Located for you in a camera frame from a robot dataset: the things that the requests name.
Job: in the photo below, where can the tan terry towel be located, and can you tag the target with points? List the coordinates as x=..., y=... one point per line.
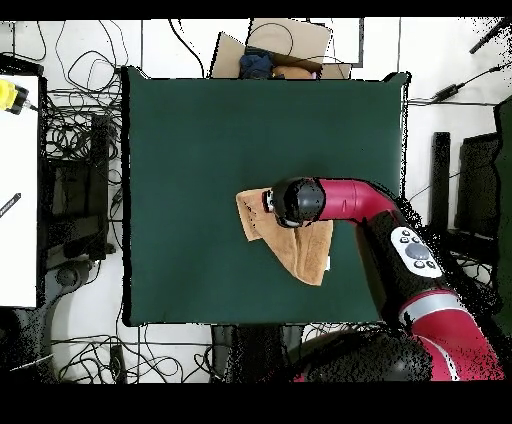
x=304, y=256

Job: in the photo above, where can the black panel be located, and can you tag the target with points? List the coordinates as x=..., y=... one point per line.
x=478, y=180

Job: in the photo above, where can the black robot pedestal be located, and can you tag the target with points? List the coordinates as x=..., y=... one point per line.
x=256, y=352

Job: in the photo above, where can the white board with black frame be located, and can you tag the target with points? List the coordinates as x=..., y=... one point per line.
x=360, y=44

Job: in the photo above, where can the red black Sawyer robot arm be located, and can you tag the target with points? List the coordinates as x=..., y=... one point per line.
x=352, y=200

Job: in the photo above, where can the dark blue garment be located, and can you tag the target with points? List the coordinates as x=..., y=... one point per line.
x=256, y=66

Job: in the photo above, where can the black upright post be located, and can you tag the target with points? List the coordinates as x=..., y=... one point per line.
x=440, y=168

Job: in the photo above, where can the yellow black power tool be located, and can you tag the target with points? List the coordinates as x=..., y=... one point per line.
x=6, y=94

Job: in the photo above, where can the white table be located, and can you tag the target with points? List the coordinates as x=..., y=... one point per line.
x=18, y=160

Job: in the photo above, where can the dark green fabric item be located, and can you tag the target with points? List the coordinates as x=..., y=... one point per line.
x=506, y=160

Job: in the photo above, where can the dark green table cloth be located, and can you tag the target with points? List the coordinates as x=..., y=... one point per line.
x=180, y=120

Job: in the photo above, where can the black flat box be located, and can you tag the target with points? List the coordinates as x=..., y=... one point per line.
x=20, y=66

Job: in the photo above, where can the brown cardboard box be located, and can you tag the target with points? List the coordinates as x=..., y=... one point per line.
x=288, y=36

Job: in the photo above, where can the black equipment rack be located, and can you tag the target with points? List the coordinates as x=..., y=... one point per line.
x=76, y=188

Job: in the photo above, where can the black tripod leg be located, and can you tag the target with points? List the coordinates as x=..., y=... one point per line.
x=490, y=36

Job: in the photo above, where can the black marker pen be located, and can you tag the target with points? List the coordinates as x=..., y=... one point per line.
x=10, y=205

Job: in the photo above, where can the orange garment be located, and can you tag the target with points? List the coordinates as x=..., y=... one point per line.
x=292, y=72

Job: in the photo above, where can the black power strip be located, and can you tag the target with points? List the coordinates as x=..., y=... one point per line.
x=118, y=364

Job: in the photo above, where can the grey swivel chair base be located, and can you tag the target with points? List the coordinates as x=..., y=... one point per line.
x=68, y=276

